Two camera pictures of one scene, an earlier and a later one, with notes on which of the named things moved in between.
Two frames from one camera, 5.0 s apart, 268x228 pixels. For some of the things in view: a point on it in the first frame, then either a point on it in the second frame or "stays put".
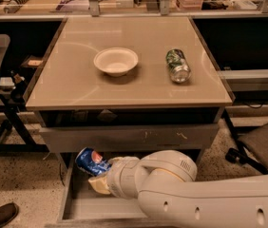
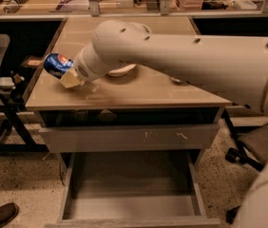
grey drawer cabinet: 128,85 stays put
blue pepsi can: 92,161 → 56,65
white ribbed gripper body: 119,176 → 81,65
